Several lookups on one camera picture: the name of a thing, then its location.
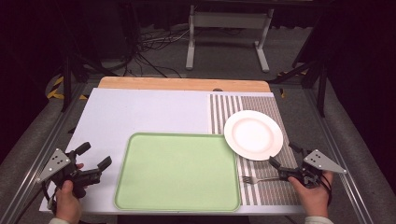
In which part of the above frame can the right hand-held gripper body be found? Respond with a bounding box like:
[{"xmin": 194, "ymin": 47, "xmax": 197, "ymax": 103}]
[{"xmin": 278, "ymin": 148, "xmax": 348, "ymax": 189}]

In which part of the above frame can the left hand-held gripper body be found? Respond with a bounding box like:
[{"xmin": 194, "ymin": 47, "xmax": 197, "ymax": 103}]
[{"xmin": 35, "ymin": 147, "xmax": 103, "ymax": 200}]

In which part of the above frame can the silver metal fork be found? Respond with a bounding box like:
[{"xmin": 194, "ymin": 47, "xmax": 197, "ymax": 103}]
[{"xmin": 242, "ymin": 175, "xmax": 283, "ymax": 186}]

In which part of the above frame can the person's right hand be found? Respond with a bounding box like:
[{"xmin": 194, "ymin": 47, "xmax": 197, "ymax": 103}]
[{"xmin": 288, "ymin": 170, "xmax": 334, "ymax": 218}]

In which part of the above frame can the person's left hand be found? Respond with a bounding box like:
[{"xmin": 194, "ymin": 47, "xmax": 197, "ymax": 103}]
[{"xmin": 55, "ymin": 162, "xmax": 89, "ymax": 224}]

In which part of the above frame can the striped grey placemat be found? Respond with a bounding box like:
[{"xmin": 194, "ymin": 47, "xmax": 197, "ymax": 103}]
[{"xmin": 207, "ymin": 92, "xmax": 303, "ymax": 207}]

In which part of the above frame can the white round plate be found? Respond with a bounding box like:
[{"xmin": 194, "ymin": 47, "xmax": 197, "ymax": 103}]
[{"xmin": 223, "ymin": 109, "xmax": 285, "ymax": 161}]

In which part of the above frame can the white table board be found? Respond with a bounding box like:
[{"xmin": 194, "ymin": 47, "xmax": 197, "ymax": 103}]
[{"xmin": 39, "ymin": 87, "xmax": 307, "ymax": 217}]

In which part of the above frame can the black tripod stand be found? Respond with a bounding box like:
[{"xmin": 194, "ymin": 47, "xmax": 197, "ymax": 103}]
[
  {"xmin": 60, "ymin": 46, "xmax": 120, "ymax": 114},
  {"xmin": 270, "ymin": 18, "xmax": 332, "ymax": 119}
]

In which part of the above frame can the yellow black floor tape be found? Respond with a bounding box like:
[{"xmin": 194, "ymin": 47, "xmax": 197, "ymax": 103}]
[{"xmin": 46, "ymin": 76, "xmax": 89, "ymax": 101}]

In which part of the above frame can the light green tray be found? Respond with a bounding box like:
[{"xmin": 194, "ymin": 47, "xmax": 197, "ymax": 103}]
[{"xmin": 113, "ymin": 132, "xmax": 242, "ymax": 213}]

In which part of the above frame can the aluminium frame rail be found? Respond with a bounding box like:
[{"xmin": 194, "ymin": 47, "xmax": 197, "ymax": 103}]
[
  {"xmin": 303, "ymin": 88, "xmax": 376, "ymax": 224},
  {"xmin": 0, "ymin": 83, "xmax": 92, "ymax": 224}
]

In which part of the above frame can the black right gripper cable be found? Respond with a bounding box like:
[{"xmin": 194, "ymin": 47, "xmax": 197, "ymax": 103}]
[{"xmin": 320, "ymin": 174, "xmax": 333, "ymax": 207}]

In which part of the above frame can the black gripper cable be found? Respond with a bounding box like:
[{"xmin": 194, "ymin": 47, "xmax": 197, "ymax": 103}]
[
  {"xmin": 41, "ymin": 182, "xmax": 58, "ymax": 217},
  {"xmin": 320, "ymin": 174, "xmax": 333, "ymax": 207}
]

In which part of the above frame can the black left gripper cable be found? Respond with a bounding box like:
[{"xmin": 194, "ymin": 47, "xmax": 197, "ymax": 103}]
[{"xmin": 41, "ymin": 182, "xmax": 58, "ymax": 217}]

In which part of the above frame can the tangle of black floor cables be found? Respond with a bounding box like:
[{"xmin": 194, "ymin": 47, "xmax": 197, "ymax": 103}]
[{"xmin": 124, "ymin": 22, "xmax": 191, "ymax": 78}]

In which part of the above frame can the white metal stand frame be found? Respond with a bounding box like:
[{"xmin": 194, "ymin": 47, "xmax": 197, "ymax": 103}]
[{"xmin": 185, "ymin": 4, "xmax": 275, "ymax": 74}]

